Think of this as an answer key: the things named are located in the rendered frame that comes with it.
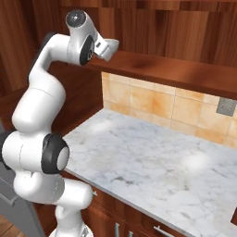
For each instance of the wooden drawer front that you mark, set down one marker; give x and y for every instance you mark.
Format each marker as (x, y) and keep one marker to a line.
(106, 202)
(145, 222)

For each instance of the tall wooden cabinet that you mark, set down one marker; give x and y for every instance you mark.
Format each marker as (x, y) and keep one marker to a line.
(15, 46)

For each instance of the grey wall socket plate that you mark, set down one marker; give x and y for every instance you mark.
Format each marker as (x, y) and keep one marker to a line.
(226, 106)

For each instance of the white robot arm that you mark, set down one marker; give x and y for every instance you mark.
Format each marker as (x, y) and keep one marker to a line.
(37, 105)

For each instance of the wooden wall cupboards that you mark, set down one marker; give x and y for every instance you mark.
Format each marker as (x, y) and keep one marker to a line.
(172, 37)

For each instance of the grey appliance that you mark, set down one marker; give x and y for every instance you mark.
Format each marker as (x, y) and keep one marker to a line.
(18, 213)

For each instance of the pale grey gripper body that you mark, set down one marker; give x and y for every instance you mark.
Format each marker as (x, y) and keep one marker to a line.
(111, 47)

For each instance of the wooden cupboard door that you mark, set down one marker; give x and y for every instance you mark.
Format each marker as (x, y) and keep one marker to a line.
(100, 223)

